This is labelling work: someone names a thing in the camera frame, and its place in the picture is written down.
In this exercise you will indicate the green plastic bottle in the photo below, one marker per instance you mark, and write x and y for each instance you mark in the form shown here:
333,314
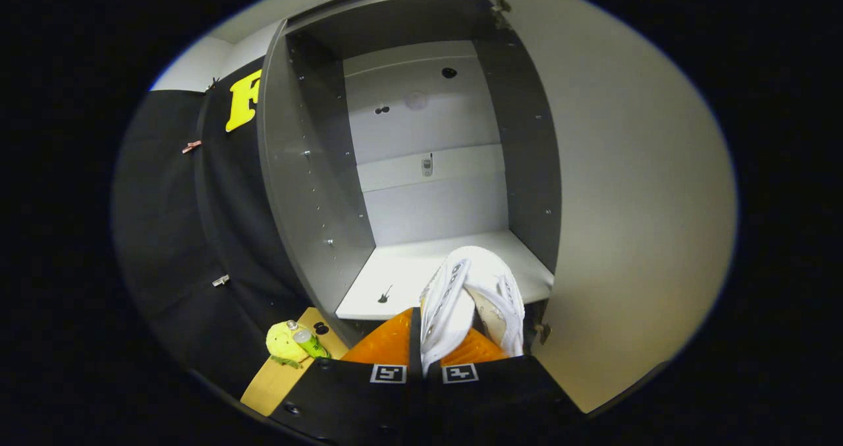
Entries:
311,344

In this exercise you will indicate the black clip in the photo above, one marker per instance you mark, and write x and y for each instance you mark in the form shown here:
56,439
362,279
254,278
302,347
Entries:
212,84

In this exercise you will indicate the yellow plush toy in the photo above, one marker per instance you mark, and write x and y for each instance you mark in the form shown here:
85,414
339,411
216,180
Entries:
282,344

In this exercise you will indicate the metal door hinge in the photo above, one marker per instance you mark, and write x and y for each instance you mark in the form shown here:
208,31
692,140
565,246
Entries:
543,333

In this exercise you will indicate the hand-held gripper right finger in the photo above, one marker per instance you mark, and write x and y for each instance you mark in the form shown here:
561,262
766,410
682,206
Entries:
500,400

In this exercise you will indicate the pink clip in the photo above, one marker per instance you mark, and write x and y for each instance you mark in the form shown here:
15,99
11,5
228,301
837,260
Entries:
191,147

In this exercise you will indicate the beige shoe cabinet door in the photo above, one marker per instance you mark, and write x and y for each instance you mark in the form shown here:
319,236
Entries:
625,202

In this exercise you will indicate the silver clip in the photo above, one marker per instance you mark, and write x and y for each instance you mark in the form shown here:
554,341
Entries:
220,280

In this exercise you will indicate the black backdrop cloth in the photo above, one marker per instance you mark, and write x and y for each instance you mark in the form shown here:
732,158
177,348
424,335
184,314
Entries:
164,235

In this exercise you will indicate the white cabinet shelf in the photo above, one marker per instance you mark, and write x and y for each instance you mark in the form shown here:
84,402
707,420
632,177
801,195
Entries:
395,275

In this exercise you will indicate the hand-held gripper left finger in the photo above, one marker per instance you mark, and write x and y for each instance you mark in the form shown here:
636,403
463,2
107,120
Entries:
415,347

